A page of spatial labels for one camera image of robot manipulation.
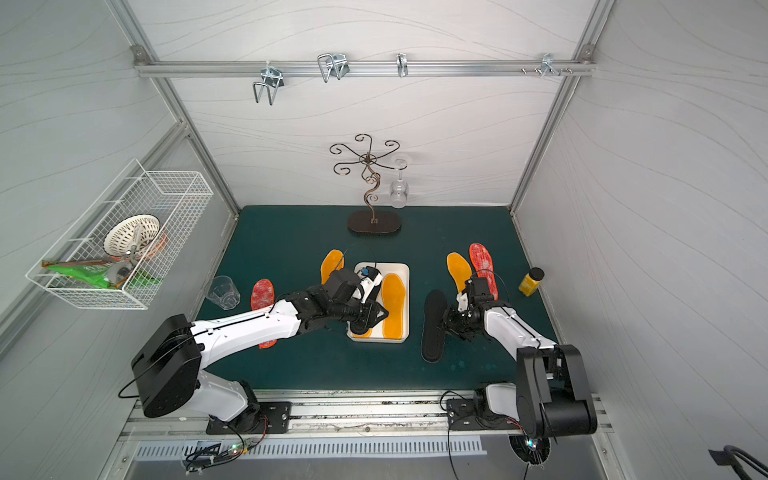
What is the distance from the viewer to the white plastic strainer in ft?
2.13

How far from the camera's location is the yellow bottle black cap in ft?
3.00

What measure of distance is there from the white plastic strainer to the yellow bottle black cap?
1004 millimetres
